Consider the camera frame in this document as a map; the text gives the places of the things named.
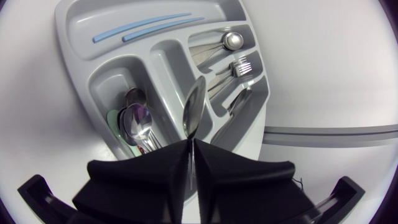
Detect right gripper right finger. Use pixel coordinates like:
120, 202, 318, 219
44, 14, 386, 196
193, 138, 315, 224

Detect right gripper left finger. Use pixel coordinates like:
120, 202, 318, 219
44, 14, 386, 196
72, 139, 192, 224

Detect large steel spoon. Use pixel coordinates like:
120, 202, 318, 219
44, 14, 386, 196
182, 75, 207, 190

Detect grey cutlery tray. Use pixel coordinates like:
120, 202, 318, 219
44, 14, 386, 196
54, 0, 271, 206

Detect pale green plastic spoon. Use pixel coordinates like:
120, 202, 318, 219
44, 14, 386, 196
106, 109, 141, 157

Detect steel knife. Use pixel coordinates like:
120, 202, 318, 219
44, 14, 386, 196
227, 87, 253, 117

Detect steel fork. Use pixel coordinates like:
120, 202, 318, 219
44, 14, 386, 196
207, 62, 253, 100
207, 57, 249, 91

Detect small steel teaspoon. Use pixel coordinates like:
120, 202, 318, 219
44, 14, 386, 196
189, 31, 244, 67

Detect blue chopstick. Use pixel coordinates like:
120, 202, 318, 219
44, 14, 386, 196
92, 12, 193, 44
121, 16, 205, 43

